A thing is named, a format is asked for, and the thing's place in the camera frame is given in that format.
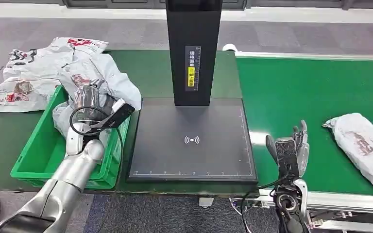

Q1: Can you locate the green plastic crate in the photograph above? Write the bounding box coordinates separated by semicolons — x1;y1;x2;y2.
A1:
10;85;131;190

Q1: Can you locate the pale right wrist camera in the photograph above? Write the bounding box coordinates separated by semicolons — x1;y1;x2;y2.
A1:
294;179;309;222

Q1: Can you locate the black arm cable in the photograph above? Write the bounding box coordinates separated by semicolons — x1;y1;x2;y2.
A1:
69;106;125;168
240;179;284;233

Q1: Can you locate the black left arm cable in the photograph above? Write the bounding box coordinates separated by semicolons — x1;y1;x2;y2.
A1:
69;106;125;168

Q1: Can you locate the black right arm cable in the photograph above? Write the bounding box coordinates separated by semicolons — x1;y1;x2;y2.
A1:
240;179;284;233

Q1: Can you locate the grey parcel bag red print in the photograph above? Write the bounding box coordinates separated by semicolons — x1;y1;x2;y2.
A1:
51;37;109;65

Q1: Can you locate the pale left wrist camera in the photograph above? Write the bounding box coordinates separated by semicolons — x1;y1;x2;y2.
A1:
65;123;91;156

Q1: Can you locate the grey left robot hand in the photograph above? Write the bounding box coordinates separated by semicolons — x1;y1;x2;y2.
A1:
74;80;136;129

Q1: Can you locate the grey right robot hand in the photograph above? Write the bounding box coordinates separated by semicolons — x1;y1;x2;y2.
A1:
265;119;310;181

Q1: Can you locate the silver conveyor frame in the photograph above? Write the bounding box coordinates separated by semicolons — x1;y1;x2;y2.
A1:
230;51;373;233

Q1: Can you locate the rolled grey parcel bag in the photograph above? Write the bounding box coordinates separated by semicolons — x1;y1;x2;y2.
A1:
322;113;373;198

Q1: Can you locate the large grey parcel bag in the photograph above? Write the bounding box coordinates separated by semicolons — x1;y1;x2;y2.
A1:
0;43;74;113

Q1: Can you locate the green conveyor belt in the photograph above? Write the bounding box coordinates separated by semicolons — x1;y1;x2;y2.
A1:
235;57;373;197

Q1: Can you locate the black and yellow label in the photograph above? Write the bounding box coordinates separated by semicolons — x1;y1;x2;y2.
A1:
185;45;202;93

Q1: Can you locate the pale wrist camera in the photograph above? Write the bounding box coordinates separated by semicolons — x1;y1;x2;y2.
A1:
65;123;91;156
294;179;309;222

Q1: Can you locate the black scanner base plate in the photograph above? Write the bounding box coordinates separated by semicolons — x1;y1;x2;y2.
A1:
127;97;258;184

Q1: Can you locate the white table foot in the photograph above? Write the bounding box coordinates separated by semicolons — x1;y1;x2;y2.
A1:
199;197;215;209

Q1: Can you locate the black scanner column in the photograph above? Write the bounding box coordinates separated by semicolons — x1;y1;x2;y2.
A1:
165;0;223;107

